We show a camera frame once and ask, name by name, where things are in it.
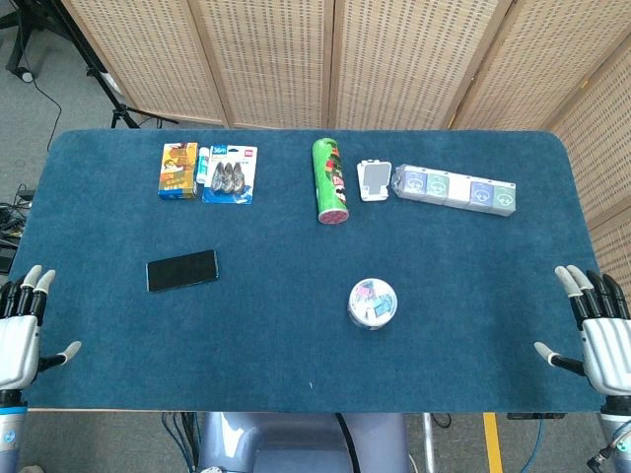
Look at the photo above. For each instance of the blue felt table mat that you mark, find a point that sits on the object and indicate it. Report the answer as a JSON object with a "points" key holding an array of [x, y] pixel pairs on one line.
{"points": [[305, 295]]}

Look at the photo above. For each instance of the wrapped tissue pack row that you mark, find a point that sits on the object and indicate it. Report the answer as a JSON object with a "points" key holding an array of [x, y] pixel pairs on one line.
{"points": [[456, 189]]}

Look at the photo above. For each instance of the woven folding screen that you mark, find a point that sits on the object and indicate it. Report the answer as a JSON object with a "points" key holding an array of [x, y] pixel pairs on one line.
{"points": [[374, 64]]}

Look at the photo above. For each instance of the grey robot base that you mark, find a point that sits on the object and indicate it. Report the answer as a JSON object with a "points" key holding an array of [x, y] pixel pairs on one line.
{"points": [[301, 443]]}

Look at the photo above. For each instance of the round clear clip container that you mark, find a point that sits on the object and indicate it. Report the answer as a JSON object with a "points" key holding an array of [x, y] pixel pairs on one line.
{"points": [[373, 304]]}

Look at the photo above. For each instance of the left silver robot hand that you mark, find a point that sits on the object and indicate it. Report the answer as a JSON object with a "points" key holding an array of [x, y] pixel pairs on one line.
{"points": [[17, 340]]}

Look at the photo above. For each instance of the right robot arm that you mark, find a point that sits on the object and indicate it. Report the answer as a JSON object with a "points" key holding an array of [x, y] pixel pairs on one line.
{"points": [[616, 433]]}

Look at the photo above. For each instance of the blue binder clip package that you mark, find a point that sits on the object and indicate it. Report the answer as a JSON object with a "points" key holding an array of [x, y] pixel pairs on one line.
{"points": [[230, 174]]}

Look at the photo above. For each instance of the black smartphone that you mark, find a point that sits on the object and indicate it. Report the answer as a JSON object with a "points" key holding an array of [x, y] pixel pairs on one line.
{"points": [[182, 270]]}

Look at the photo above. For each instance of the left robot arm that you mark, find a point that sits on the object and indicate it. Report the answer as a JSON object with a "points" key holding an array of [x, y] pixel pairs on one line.
{"points": [[11, 433]]}

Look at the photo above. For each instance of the orange yellow cardboard box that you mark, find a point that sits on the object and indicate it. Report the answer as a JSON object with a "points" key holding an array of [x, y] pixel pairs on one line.
{"points": [[177, 170]]}

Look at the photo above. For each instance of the black tripod stand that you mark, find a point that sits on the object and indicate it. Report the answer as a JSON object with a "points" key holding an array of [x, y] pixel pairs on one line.
{"points": [[93, 64]]}

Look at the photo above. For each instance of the green chips can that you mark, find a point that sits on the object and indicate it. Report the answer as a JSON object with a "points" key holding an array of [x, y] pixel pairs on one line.
{"points": [[329, 180]]}

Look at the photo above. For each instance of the white glue stick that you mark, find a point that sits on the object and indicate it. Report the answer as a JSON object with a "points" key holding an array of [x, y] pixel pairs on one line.
{"points": [[201, 165]]}

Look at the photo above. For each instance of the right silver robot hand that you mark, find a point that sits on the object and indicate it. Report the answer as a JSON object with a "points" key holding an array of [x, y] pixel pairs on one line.
{"points": [[602, 345]]}

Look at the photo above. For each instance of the small white blister pack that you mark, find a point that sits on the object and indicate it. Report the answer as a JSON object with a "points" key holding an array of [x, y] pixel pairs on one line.
{"points": [[374, 180]]}

